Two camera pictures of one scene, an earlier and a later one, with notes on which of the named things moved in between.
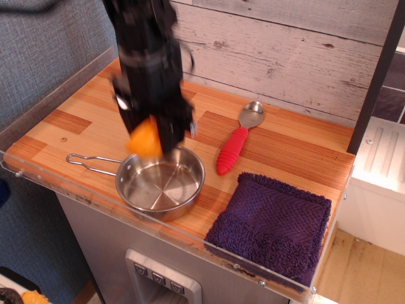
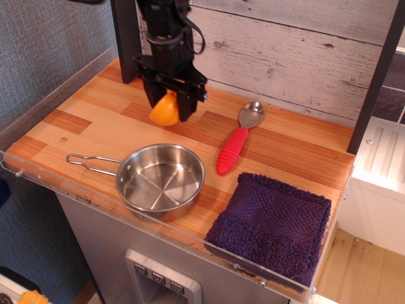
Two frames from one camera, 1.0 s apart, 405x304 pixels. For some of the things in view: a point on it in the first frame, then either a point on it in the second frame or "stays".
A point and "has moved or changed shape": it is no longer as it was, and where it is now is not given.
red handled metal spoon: [250, 114] stays
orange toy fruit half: [145, 141] has moved or changed shape
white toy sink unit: [373, 207] stays
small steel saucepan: [164, 189] stays
